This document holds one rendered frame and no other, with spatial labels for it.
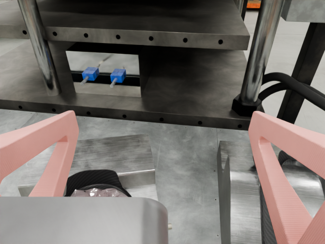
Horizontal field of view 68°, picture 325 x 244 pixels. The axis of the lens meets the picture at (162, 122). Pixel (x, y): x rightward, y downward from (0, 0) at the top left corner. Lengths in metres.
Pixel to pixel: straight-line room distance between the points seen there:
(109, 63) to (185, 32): 0.30
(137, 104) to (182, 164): 0.35
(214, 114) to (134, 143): 0.40
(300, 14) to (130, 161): 0.70
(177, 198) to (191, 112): 0.38
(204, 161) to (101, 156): 0.28
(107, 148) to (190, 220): 0.24
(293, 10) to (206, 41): 0.28
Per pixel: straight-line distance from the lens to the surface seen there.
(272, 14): 0.77
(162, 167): 0.64
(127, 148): 0.54
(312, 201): 0.50
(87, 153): 0.55
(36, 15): 0.95
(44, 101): 1.03
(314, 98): 0.82
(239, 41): 0.85
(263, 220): 0.47
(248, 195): 0.46
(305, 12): 0.94
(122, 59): 0.90
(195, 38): 0.84
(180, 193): 0.59
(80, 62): 0.96
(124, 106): 0.91
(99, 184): 0.54
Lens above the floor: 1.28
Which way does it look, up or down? 37 degrees down
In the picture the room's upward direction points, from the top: straight up
